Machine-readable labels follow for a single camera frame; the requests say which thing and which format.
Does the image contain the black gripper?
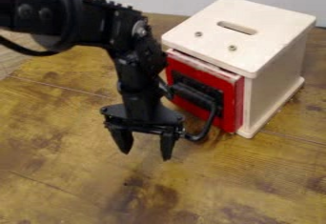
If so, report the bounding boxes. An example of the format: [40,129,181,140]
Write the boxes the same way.
[100,60,183,161]

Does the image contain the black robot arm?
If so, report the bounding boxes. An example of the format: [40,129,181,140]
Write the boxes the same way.
[0,0,183,160]

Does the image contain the red drawer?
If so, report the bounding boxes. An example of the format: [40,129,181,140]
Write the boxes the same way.
[165,49,244,132]

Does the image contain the black metal drawer handle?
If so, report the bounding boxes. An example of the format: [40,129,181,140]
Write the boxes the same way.
[169,71,224,142]

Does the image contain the white wooden box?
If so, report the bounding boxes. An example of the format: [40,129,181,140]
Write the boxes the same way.
[161,0,315,138]

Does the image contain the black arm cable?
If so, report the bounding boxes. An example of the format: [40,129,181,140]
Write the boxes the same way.
[0,34,61,57]

